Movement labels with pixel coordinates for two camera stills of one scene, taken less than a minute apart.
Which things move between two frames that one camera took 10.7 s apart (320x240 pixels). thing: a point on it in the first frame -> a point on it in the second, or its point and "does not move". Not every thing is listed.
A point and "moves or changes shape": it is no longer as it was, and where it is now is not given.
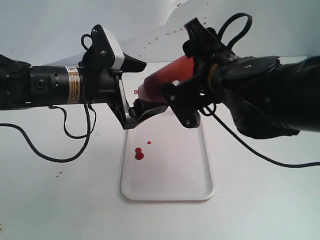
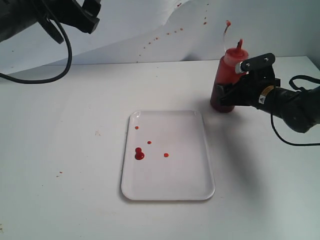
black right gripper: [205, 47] -> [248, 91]
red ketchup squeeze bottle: [151, 89] moves or changes shape
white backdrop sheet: [150, 32] does not move
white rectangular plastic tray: [163, 160] does not move
